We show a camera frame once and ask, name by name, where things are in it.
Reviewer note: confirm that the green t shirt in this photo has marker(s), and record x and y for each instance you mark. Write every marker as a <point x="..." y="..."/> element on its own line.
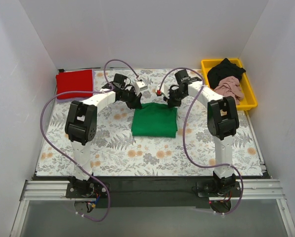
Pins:
<point x="155" y="120"/>

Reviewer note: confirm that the pink crumpled t shirt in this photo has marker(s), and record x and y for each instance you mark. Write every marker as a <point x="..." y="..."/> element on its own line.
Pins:
<point x="230" y="86"/>

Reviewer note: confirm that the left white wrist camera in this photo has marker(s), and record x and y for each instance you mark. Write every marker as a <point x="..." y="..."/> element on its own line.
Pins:
<point x="139" y="86"/>

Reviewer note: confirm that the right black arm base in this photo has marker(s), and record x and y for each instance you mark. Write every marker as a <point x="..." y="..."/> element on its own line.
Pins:
<point x="218" y="192"/>

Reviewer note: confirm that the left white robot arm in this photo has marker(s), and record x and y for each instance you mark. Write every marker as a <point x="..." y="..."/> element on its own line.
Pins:
<point x="81" y="123"/>

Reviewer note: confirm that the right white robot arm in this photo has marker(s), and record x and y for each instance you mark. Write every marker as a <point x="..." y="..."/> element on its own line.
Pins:
<point x="222" y="117"/>

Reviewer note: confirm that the red folded t shirt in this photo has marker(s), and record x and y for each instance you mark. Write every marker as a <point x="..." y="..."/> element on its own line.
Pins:
<point x="74" y="82"/>

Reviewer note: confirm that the aluminium frame rail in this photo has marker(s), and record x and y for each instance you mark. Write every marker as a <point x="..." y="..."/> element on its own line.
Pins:
<point x="151" y="207"/>

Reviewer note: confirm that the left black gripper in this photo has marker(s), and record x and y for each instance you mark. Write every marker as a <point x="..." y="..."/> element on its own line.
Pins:
<point x="132" y="98"/>

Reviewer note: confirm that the floral patterned table mat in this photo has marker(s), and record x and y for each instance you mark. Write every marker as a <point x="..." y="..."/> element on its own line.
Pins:
<point x="116" y="152"/>

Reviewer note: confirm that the yellow plastic bin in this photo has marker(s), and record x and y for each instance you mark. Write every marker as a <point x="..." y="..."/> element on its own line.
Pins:
<point x="249" y="100"/>

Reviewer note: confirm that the black crumpled t shirt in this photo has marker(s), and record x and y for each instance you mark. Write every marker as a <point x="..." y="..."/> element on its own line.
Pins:
<point x="223" y="70"/>

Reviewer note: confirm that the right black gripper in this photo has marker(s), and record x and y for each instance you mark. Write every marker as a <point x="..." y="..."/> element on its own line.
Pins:
<point x="173" y="97"/>

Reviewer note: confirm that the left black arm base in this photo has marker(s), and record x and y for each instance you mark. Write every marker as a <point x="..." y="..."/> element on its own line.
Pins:
<point x="86" y="190"/>

